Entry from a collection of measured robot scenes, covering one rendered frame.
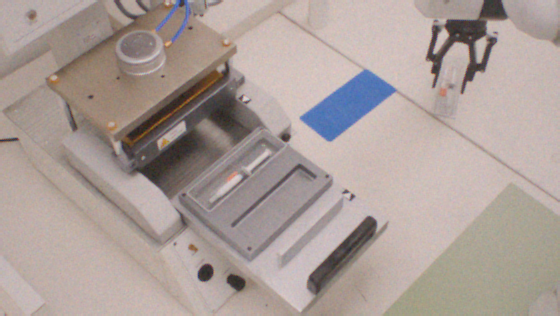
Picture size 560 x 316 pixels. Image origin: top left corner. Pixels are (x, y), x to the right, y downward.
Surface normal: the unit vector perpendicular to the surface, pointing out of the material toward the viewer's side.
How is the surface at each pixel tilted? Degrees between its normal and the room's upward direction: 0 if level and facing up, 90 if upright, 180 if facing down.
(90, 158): 0
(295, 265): 0
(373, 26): 0
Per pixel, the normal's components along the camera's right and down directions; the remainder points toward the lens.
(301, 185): 0.00, -0.60
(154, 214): 0.47, -0.11
